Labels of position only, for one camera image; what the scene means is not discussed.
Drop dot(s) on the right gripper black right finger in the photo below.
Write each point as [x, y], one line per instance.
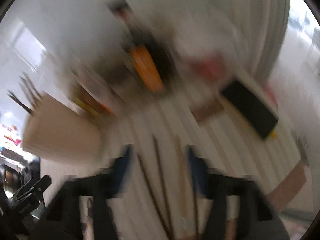
[217, 187]

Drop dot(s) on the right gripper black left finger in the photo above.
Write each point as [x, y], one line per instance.
[101, 187]

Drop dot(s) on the thin black chopstick far right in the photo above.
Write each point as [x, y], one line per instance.
[195, 208]

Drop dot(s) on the dark brown chopstick centre right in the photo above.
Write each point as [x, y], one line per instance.
[153, 198]

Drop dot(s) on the light wooden chopstick right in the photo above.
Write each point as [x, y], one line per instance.
[182, 178]

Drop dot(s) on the dark brown chopstick long right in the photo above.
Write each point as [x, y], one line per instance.
[164, 190]

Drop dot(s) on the wooden utensil holder box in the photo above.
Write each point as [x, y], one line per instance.
[57, 133]

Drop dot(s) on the brown paper label card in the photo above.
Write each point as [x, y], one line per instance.
[205, 111]

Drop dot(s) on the yellow black edged tray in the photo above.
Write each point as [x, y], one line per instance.
[248, 97]

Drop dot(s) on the orange red plastic item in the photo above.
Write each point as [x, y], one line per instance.
[211, 69]

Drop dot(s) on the clear plastic container with orange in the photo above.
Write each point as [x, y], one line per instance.
[150, 63]

